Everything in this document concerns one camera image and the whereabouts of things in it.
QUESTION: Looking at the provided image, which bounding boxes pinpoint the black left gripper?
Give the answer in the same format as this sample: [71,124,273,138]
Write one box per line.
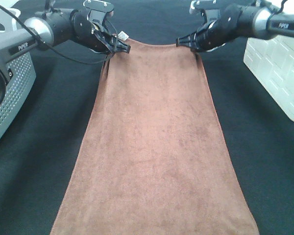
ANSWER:
[72,10,131,53]

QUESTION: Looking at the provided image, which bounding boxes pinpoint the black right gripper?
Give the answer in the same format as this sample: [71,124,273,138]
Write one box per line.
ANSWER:
[175,4,241,52]

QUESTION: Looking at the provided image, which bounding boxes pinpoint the brown microfibre towel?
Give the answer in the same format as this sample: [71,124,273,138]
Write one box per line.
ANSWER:
[51,39,259,235]

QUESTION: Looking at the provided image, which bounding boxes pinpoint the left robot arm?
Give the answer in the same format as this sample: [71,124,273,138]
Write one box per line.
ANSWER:
[0,8,130,105]

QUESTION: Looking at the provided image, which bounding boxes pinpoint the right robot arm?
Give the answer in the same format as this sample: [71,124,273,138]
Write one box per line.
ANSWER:
[176,0,294,52]

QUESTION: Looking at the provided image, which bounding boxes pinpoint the white plastic basket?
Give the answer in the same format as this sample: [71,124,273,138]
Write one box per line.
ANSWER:
[243,0,294,125]

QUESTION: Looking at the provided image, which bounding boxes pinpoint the grey perforated plastic basket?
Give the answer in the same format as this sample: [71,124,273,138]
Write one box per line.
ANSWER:
[0,8,37,153]

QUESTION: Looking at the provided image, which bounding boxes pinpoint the dark grey table mat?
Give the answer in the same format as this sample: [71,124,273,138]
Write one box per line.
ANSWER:
[0,0,294,235]

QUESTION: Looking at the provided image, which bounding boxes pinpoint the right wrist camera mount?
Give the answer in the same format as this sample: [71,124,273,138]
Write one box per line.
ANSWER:
[189,0,230,18]

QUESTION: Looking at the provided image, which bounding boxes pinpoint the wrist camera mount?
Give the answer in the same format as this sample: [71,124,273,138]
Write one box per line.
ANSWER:
[189,0,230,18]
[83,0,114,17]

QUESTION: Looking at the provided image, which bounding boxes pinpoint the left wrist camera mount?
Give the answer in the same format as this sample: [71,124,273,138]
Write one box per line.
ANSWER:
[83,0,114,17]

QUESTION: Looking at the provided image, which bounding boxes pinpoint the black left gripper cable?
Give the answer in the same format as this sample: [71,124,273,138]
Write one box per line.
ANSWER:
[0,0,121,66]

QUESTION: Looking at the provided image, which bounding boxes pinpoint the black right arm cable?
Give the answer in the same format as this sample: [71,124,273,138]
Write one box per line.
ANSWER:
[271,0,290,14]

